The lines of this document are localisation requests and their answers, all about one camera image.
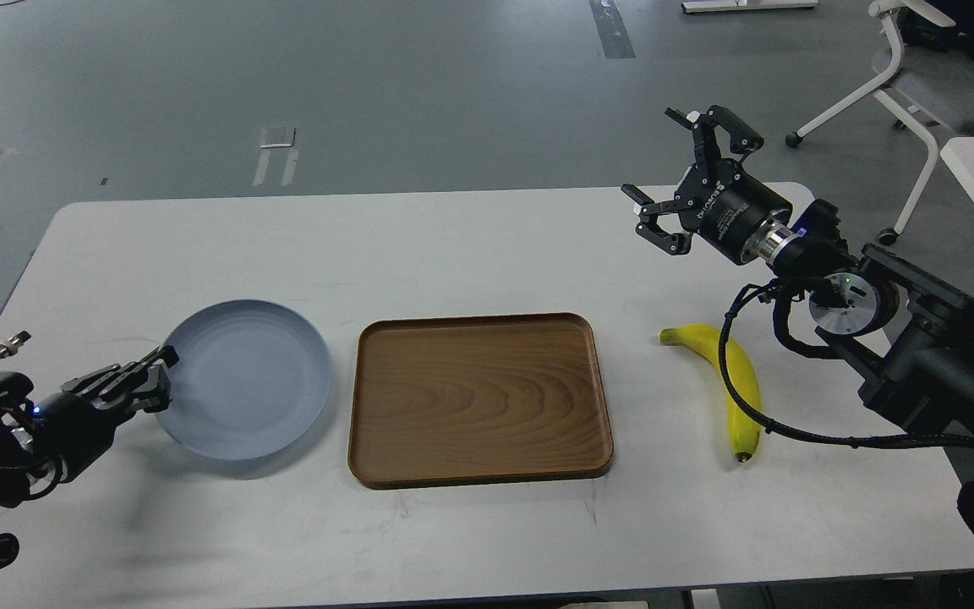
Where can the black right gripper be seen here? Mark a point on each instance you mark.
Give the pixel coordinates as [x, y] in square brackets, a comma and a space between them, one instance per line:
[728, 211]

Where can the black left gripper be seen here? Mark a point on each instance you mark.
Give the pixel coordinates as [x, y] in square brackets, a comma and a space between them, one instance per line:
[77, 433]

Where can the blue round plate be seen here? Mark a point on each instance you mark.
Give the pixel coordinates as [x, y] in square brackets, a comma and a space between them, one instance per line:
[252, 377]

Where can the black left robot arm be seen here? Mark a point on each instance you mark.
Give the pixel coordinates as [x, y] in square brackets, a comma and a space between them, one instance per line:
[27, 469]

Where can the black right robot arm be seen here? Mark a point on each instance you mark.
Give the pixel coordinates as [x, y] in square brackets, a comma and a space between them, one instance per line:
[905, 332]

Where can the white table base bar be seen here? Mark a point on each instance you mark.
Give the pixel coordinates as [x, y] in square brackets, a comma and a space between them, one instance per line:
[725, 6]

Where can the white office chair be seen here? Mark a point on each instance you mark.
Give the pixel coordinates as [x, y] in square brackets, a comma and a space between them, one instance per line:
[920, 90]

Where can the brown wooden tray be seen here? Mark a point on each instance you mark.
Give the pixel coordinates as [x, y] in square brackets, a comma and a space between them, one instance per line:
[453, 401]

